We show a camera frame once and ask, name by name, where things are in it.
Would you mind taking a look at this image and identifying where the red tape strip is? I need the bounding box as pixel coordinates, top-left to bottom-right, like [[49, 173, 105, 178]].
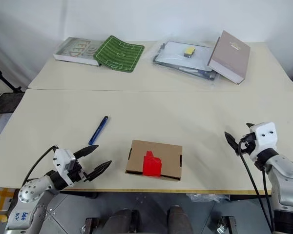
[[142, 151, 163, 177]]

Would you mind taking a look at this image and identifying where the black tripod stand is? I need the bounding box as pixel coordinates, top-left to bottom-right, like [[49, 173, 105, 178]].
[[0, 65, 25, 94]]

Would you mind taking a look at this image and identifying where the dark rounded shape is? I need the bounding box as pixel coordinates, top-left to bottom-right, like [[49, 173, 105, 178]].
[[104, 208, 140, 234], [167, 205, 194, 234]]

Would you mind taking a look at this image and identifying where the thick grey FEED book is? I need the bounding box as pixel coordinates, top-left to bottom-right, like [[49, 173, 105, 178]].
[[53, 37, 106, 67]]

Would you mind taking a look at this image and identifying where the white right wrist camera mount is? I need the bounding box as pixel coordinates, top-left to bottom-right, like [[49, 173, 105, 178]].
[[248, 121, 277, 162]]

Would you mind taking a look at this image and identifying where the grey flat board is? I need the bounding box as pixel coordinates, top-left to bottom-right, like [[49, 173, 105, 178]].
[[155, 41, 215, 74]]

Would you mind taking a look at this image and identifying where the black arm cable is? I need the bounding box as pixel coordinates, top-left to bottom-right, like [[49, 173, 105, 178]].
[[237, 138, 275, 233], [261, 169, 275, 231], [21, 145, 60, 187]]

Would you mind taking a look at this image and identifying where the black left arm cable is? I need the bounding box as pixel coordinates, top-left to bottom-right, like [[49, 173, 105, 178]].
[[21, 145, 60, 187]]

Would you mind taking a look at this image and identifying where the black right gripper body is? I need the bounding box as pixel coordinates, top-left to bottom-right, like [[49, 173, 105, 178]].
[[239, 132, 257, 156]]

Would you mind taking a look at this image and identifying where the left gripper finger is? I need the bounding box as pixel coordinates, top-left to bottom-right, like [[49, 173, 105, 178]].
[[84, 159, 112, 182], [73, 144, 100, 160]]

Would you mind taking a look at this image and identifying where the crumpled clear plastic film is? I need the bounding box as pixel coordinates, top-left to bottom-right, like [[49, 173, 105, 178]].
[[186, 192, 230, 203]]

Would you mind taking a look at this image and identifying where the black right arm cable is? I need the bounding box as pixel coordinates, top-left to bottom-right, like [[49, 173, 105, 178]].
[[237, 138, 275, 233], [261, 169, 275, 231]]

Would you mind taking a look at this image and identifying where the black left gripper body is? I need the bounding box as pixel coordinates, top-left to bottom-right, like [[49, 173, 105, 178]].
[[67, 159, 91, 183]]

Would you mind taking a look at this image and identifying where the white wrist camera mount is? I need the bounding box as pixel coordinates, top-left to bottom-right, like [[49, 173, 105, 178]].
[[52, 148, 77, 188], [248, 121, 277, 162]]

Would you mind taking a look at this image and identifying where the green soccer field mat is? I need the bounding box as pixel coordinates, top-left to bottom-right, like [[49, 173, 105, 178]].
[[93, 35, 146, 74]]

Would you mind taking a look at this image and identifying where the cardboard with yellow tape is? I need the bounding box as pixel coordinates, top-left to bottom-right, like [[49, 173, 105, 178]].
[[0, 188, 16, 223]]

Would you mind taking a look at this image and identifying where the yellow black eraser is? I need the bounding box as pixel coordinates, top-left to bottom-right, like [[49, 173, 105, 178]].
[[183, 46, 196, 58]]

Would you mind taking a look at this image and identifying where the thick brown hardcover book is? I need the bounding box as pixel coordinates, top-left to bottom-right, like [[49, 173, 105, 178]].
[[207, 30, 251, 85]]

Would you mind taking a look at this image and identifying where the brown cardboard box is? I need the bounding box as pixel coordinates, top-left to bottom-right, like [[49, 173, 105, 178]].
[[125, 139, 183, 182]]

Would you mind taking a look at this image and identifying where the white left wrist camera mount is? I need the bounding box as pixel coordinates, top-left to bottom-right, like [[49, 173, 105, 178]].
[[52, 148, 77, 188]]

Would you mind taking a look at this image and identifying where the clear plastic bag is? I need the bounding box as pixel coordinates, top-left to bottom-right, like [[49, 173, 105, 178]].
[[150, 39, 222, 85]]

